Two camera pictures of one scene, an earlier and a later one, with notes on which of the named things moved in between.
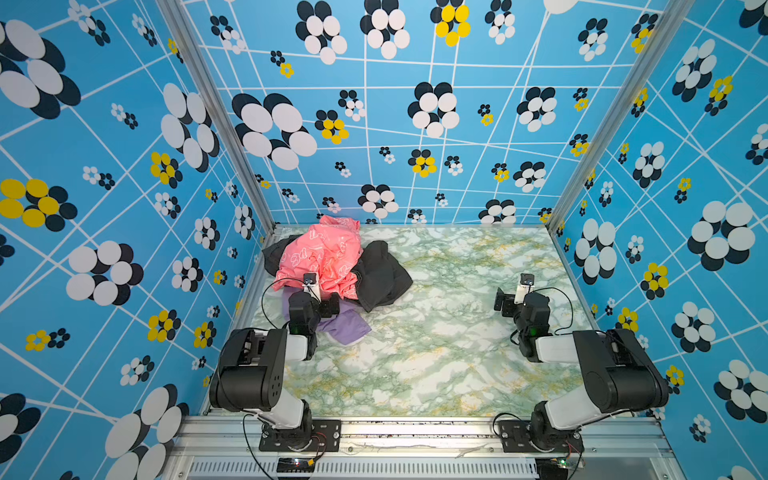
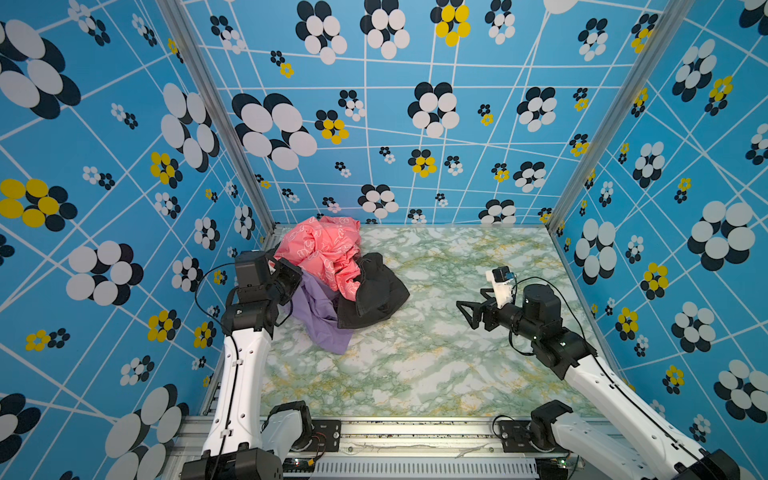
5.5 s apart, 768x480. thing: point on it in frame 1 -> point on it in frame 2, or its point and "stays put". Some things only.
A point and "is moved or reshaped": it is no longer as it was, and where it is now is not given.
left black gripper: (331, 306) -> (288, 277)
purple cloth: (345, 327) is moved or reshaped
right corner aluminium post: (663, 34) stays put
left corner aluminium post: (186, 39) stays put
